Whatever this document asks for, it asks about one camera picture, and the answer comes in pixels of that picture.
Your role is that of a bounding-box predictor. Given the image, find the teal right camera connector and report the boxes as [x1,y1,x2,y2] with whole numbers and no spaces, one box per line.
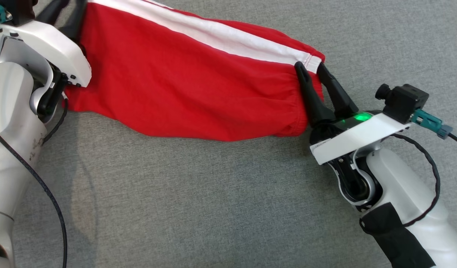
[411,109,453,140]

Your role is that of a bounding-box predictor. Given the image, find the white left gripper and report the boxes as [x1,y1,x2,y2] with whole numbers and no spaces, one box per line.
[0,0,92,88]

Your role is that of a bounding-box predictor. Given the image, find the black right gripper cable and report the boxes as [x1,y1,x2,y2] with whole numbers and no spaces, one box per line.
[362,133,441,228]

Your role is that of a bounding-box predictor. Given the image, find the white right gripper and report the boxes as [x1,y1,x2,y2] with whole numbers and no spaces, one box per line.
[295,61,411,165]

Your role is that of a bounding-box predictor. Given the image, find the red shorts with white stripe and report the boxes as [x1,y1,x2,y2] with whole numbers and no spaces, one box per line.
[63,0,326,142]

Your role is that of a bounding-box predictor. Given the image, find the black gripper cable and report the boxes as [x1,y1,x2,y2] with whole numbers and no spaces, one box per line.
[42,93,69,146]
[362,133,441,228]

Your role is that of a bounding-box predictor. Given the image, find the black left camera cable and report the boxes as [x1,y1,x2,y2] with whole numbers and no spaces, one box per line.
[0,125,68,268]

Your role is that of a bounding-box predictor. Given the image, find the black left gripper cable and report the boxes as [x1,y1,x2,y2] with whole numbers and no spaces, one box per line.
[42,93,69,146]

